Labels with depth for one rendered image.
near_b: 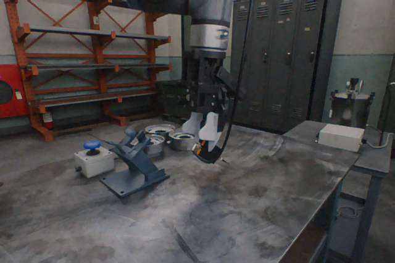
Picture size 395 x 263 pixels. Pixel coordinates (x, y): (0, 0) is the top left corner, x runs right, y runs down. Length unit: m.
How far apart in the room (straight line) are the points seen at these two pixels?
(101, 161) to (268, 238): 0.41
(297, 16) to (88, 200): 3.19
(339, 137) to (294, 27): 2.37
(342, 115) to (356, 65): 2.32
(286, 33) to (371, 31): 0.96
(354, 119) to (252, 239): 1.07
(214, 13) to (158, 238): 0.39
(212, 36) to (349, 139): 0.86
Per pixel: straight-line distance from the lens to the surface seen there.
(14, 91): 4.15
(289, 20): 3.45
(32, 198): 0.60
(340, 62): 3.72
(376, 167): 1.13
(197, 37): 0.47
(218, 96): 0.48
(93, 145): 0.63
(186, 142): 0.72
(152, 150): 0.68
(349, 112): 1.39
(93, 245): 0.43
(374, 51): 3.67
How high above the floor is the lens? 1.07
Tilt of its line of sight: 17 degrees down
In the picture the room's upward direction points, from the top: straight up
